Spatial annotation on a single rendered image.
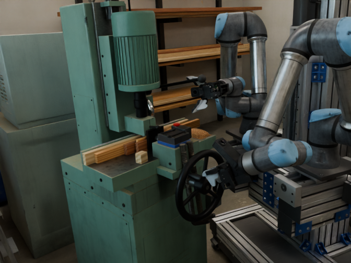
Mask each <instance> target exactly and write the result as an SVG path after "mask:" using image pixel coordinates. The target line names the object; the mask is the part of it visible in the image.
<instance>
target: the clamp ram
mask: <svg viewBox="0 0 351 263"><path fill-rule="evenodd" d="M160 132H162V133H163V132H164V129H163V126H160V129H159V130H157V129H155V128H152V129H149V130H146V138H147V150H149V151H151V150H152V149H153V147H152V143H153V142H156V141H158V134H159V133H160Z"/></svg>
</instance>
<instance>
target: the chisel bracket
mask: <svg viewBox="0 0 351 263"><path fill-rule="evenodd" d="M124 122H125V130H126V131H128V132H132V133H136V134H139V135H142V136H146V130H149V129H152V128H149V126H155V125H156V120H155V117H152V116H146V117H136V113H133V114H130V115H126V116H124Z"/></svg>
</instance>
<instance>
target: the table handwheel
mask: <svg viewBox="0 0 351 263"><path fill-rule="evenodd" d="M209 157H212V158H214V159H215V160H216V162H217V163H218V165H219V164H221V163H223V162H224V160H223V158H222V156H221V155H220V154H219V153H218V152H216V151H214V150H210V149H206V150H202V151H200V152H198V153H196V154H195V155H193V156H192V157H191V158H190V159H189V160H188V162H187V163H186V164H185V166H184V167H183V169H182V171H181V173H180V175H179V177H178V178H176V179H174V180H176V181H177V185H176V189H175V203H176V207H177V210H178V212H179V214H180V215H181V217H182V218H183V219H185V220H187V221H189V222H199V221H201V220H204V219H205V218H207V217H208V216H209V215H210V214H211V213H212V212H213V211H214V210H215V208H216V207H217V205H218V204H219V202H220V200H221V198H222V195H223V193H224V190H223V187H222V185H221V183H222V182H221V183H219V185H218V189H217V192H216V193H214V192H213V191H212V190H211V187H212V186H211V184H210V182H209V181H208V179H206V177H204V176H202V177H203V180H202V181H201V182H197V181H195V180H193V179H191V178H190V180H189V182H188V184H189V185H190V186H192V187H194V190H195V191H194V192H193V193H192V194H191V195H190V196H188V197H187V198H186V199H185V200H184V201H183V189H184V184H185V181H186V178H187V176H188V174H189V172H190V170H191V169H192V167H193V166H194V165H195V164H196V163H197V162H198V161H199V160H200V159H202V158H204V165H203V172H204V171H205V170H207V165H208V158H209ZM203 172H202V173H203ZM198 193H201V194H203V195H206V194H208V193H209V194H211V195H212V196H213V197H214V199H213V200H212V202H211V203H210V205H209V206H208V207H207V208H206V209H205V210H204V211H203V212H201V213H199V214H195V215H193V214H189V213H188V212H187V211H186V209H185V207H184V206H185V205H186V204H187V203H188V202H189V201H190V200H191V199H192V198H193V197H194V196H196V195H197V194H198Z"/></svg>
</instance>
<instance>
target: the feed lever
mask: <svg viewBox="0 0 351 263"><path fill-rule="evenodd" d="M197 81H198V82H200V83H204V82H205V81H206V76H205V75H199V76H198V78H194V79H189V80H184V81H178V82H173V83H168V84H164V85H160V87H159V88H165V87H171V86H176V85H181V84H185V83H191V82H197ZM159 88H157V89H159ZM151 92H152V90H150V91H146V95H150V94H151Z"/></svg>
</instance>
